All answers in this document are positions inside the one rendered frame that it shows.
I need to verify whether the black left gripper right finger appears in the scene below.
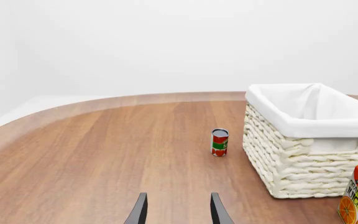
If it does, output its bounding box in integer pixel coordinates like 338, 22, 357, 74
210, 192, 235, 224

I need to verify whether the white woven basket with liner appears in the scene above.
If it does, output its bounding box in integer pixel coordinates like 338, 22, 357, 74
242, 82, 358, 200

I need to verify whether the red tomato sauce tin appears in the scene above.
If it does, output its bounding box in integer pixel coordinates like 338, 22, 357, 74
210, 128, 230, 157

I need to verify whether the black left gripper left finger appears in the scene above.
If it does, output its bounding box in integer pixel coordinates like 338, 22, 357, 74
123, 192, 149, 224

